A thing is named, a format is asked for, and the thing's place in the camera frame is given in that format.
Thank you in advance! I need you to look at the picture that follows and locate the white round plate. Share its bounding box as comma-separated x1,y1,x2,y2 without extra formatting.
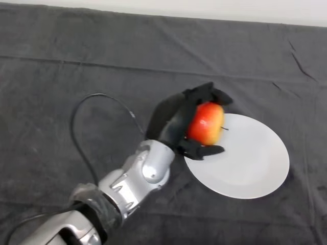
183,113,290,200

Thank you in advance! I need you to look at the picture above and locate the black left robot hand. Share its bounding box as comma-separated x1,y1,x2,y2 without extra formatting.
146,81,234,162

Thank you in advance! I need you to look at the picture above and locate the black cloth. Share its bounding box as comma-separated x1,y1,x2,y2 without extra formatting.
0,2,327,245

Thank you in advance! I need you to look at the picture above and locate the red yellow apple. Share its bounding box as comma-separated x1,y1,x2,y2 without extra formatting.
186,102,229,147

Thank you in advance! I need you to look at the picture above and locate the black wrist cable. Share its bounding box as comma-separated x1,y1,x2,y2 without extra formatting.
0,93,145,245

